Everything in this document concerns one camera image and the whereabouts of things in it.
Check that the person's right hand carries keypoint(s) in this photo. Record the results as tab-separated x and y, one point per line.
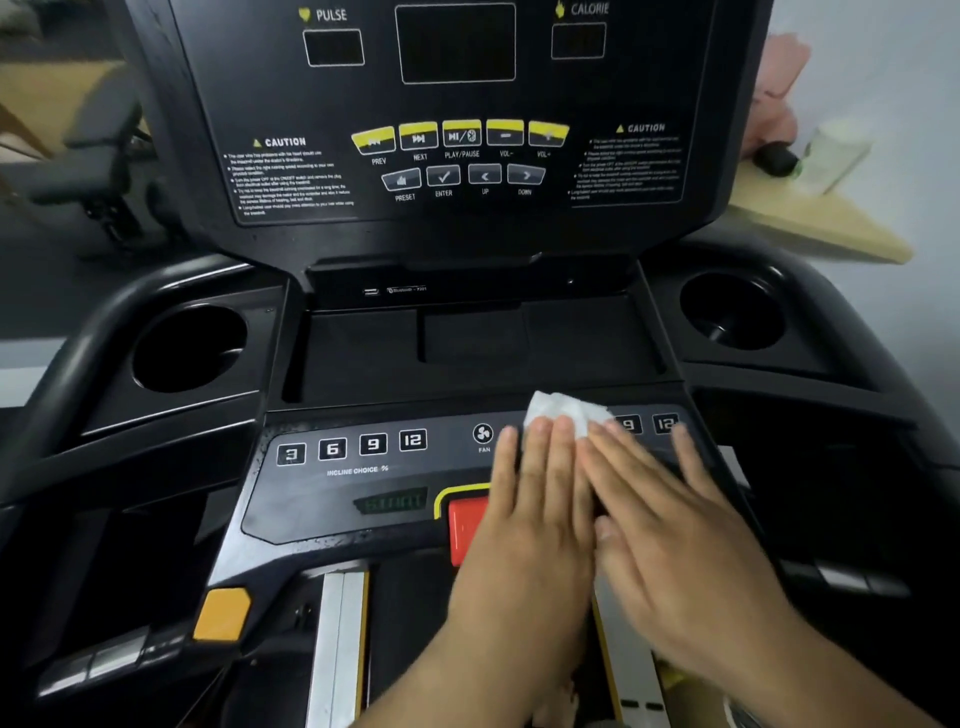
690	570

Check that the person's left hand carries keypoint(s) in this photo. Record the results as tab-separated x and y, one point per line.
525	555

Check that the white wet wipe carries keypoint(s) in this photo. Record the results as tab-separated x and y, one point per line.
562	409

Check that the grey treadmill keypad control panel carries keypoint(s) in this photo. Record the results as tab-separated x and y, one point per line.
337	495

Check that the pink wipes packet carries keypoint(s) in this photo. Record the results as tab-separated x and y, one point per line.
780	75

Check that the black treadmill console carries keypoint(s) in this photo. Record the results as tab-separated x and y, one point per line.
112	450
210	90

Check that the red emergency stop button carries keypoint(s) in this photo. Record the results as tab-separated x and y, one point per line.
465	525

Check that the light wooden corner shelf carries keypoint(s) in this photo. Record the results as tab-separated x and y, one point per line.
817	221

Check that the small black case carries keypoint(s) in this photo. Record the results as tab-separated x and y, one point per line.
776	160

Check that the white paper cup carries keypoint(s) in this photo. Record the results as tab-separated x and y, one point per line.
836	157

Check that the black weight bench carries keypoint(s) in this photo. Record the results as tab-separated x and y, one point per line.
105	127

